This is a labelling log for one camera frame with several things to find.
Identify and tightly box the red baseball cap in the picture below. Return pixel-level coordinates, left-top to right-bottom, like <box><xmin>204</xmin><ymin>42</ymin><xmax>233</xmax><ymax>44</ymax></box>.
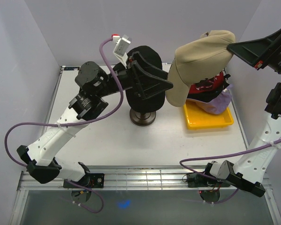
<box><xmin>187</xmin><ymin>70</ymin><xmax>231</xmax><ymax>103</ymax></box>

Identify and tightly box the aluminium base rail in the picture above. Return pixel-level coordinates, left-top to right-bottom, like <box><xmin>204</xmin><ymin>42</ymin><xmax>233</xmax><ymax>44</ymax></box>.
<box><xmin>16</xmin><ymin>165</ymin><xmax>272</xmax><ymax>191</ymax></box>

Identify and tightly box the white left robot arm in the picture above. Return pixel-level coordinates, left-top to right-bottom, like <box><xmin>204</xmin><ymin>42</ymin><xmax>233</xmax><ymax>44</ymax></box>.
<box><xmin>17</xmin><ymin>46</ymin><xmax>173</xmax><ymax>187</ymax></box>

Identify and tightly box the yellow plastic tray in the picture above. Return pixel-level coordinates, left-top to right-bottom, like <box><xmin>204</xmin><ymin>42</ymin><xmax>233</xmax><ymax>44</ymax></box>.
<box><xmin>183</xmin><ymin>101</ymin><xmax>234</xmax><ymax>130</ymax></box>

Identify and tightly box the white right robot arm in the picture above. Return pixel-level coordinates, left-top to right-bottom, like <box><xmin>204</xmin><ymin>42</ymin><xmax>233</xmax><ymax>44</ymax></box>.
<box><xmin>202</xmin><ymin>29</ymin><xmax>281</xmax><ymax>197</ymax></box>

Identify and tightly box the black baseball cap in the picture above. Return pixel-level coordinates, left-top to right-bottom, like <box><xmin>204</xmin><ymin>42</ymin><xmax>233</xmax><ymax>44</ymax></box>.
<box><xmin>124</xmin><ymin>45</ymin><xmax>166</xmax><ymax>111</ymax></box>

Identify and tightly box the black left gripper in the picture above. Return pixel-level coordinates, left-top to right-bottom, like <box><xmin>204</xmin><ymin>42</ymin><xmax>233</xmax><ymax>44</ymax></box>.
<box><xmin>96</xmin><ymin>51</ymin><xmax>172</xmax><ymax>99</ymax></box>

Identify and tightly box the beige baseball cap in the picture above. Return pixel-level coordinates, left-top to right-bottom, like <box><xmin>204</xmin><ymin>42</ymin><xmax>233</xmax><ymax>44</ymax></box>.
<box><xmin>165</xmin><ymin>30</ymin><xmax>236</xmax><ymax>107</ymax></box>

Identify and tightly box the lavender baseball cap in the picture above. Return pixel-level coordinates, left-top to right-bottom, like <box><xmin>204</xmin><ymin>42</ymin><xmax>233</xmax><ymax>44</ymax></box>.
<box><xmin>196</xmin><ymin>84</ymin><xmax>233</xmax><ymax>115</ymax></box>

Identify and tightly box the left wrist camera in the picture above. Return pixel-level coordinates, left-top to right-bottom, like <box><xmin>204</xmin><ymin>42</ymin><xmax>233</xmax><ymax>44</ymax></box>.
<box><xmin>111</xmin><ymin>34</ymin><xmax>131</xmax><ymax>67</ymax></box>

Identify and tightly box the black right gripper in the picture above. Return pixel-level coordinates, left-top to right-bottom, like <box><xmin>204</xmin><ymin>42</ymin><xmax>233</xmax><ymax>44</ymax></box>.
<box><xmin>226</xmin><ymin>25</ymin><xmax>281</xmax><ymax>80</ymax></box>

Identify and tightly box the purple cable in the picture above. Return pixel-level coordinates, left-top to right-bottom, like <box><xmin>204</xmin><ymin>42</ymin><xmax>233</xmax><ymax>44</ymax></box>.
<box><xmin>179</xmin><ymin>133</ymin><xmax>281</xmax><ymax>179</ymax></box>
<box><xmin>4</xmin><ymin>37</ymin><xmax>125</xmax><ymax>167</ymax></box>

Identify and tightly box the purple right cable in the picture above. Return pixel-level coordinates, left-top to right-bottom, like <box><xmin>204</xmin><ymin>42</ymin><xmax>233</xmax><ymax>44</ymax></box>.
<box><xmin>179</xmin><ymin>133</ymin><xmax>281</xmax><ymax>179</ymax></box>

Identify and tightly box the beige mannequin head stand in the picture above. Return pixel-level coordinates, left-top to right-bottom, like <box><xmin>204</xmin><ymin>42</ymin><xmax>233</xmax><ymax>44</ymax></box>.
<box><xmin>129</xmin><ymin>109</ymin><xmax>156</xmax><ymax>127</ymax></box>

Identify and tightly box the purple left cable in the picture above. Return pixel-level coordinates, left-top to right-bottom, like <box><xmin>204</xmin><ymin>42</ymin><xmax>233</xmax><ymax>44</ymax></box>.
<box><xmin>4</xmin><ymin>37</ymin><xmax>125</xmax><ymax>167</ymax></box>

